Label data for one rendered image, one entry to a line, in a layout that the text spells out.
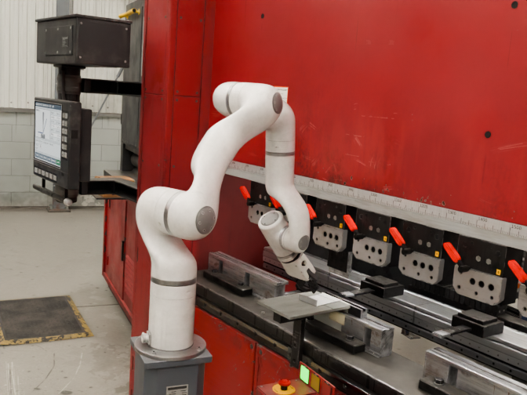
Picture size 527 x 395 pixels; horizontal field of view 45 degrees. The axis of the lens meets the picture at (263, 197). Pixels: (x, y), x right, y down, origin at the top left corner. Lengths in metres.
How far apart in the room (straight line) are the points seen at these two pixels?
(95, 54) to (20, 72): 6.00
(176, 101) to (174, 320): 1.29
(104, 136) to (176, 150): 6.13
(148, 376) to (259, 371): 0.82
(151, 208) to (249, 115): 0.36
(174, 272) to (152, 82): 1.36
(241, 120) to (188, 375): 0.68
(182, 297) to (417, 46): 0.98
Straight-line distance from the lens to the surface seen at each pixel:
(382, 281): 2.41
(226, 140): 1.70
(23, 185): 8.84
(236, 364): 2.58
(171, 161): 2.76
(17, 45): 8.72
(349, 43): 2.16
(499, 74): 1.79
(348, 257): 2.20
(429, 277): 1.93
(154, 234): 1.68
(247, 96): 1.75
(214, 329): 2.68
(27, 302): 5.20
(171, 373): 1.71
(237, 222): 2.99
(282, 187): 1.93
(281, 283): 2.50
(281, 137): 1.90
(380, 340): 2.12
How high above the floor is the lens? 1.68
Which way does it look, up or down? 9 degrees down
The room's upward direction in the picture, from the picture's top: 4 degrees clockwise
